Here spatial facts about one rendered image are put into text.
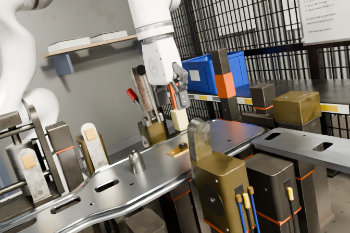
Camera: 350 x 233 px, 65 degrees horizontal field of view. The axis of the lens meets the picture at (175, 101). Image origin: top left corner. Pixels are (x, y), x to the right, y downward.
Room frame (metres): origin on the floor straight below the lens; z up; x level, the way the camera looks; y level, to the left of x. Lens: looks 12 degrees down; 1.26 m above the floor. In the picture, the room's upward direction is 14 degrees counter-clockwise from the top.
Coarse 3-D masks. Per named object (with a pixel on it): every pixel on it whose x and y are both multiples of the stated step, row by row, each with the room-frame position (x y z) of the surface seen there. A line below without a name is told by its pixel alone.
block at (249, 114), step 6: (246, 114) 0.79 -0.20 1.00; (252, 114) 0.78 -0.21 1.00; (258, 114) 0.77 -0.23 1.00; (264, 114) 0.76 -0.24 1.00; (270, 114) 0.74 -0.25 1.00; (246, 120) 0.80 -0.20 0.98; (252, 120) 0.77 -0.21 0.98; (258, 120) 0.75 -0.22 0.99; (264, 120) 0.73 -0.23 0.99; (270, 120) 0.72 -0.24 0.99; (264, 126) 0.74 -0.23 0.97; (270, 126) 0.72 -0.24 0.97; (276, 126) 0.71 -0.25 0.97; (270, 138) 0.73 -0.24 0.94; (258, 150) 0.78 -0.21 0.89; (276, 156) 0.72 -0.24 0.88
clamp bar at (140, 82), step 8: (136, 72) 0.76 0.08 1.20; (144, 72) 0.76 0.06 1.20; (136, 80) 0.77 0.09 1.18; (144, 80) 0.78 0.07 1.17; (136, 88) 0.77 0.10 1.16; (144, 88) 0.78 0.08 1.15; (144, 96) 0.78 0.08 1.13; (152, 96) 0.78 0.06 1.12; (144, 104) 0.76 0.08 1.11; (152, 104) 0.77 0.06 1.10; (144, 112) 0.76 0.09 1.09
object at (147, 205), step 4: (132, 184) 0.57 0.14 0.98; (152, 200) 0.57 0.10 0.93; (156, 200) 0.57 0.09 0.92; (148, 204) 0.56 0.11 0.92; (152, 204) 0.57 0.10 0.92; (156, 204) 0.57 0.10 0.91; (140, 208) 0.58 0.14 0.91; (144, 208) 0.56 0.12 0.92; (148, 208) 0.56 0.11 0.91; (152, 208) 0.57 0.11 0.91; (156, 208) 0.57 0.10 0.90; (160, 208) 0.58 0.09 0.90; (156, 212) 0.57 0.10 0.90; (160, 212) 0.58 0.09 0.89; (160, 216) 0.57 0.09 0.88; (164, 220) 0.58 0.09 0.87
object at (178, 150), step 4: (180, 144) 0.65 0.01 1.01; (184, 144) 0.64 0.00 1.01; (188, 144) 0.66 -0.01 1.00; (176, 148) 0.65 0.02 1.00; (180, 148) 0.65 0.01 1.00; (184, 148) 0.64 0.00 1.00; (188, 148) 0.64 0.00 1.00; (168, 152) 0.64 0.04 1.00; (172, 152) 0.64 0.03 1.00; (176, 152) 0.63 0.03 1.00; (180, 152) 0.62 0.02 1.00; (172, 156) 0.62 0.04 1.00
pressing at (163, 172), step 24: (216, 120) 0.81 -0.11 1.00; (168, 144) 0.70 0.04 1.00; (216, 144) 0.63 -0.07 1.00; (240, 144) 0.60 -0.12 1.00; (120, 168) 0.62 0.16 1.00; (168, 168) 0.56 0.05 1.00; (72, 192) 0.55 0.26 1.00; (96, 192) 0.53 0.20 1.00; (120, 192) 0.50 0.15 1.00; (144, 192) 0.48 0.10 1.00; (24, 216) 0.50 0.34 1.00; (48, 216) 0.48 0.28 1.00; (72, 216) 0.46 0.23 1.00; (96, 216) 0.44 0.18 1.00
